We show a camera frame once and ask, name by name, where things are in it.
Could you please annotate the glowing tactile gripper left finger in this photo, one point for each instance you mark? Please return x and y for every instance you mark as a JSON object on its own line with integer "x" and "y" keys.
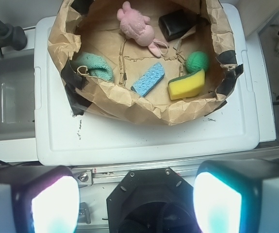
{"x": 38, "y": 199}

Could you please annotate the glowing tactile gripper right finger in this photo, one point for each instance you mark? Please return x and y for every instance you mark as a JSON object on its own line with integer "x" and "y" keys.
{"x": 237, "y": 196}

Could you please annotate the yellow green scrub sponge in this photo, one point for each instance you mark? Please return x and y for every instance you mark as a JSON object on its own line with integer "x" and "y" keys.
{"x": 186, "y": 86}

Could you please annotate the blue sponge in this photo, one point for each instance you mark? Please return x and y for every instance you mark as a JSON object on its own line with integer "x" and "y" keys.
{"x": 149, "y": 80}

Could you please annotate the white plastic bin lid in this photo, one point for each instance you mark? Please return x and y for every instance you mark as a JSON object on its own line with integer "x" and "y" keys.
{"x": 90, "y": 139}

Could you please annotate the grey sink basin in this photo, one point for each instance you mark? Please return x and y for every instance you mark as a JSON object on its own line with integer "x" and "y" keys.
{"x": 17, "y": 95}

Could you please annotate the green yarn ball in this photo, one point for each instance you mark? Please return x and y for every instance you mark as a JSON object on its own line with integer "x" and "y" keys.
{"x": 197, "y": 60}

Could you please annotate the teal knitted cloth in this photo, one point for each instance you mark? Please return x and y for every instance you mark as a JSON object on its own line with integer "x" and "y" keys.
{"x": 96, "y": 66}

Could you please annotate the brown paper bag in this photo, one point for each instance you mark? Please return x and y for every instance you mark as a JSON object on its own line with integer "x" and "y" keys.
{"x": 91, "y": 26}

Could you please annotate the dark grey faucet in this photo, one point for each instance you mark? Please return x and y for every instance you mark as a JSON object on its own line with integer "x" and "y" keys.
{"x": 12, "y": 36}

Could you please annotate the black rectangular box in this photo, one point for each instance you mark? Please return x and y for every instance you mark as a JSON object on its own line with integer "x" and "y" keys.
{"x": 175, "y": 24}

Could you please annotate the pink plush bunny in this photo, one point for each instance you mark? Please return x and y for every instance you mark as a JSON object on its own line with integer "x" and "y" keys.
{"x": 136, "y": 26}

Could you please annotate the aluminium rail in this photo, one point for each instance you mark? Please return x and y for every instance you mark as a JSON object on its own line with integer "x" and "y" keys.
{"x": 89, "y": 175}

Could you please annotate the black octagonal mount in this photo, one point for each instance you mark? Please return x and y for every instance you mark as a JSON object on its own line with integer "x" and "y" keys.
{"x": 152, "y": 201}

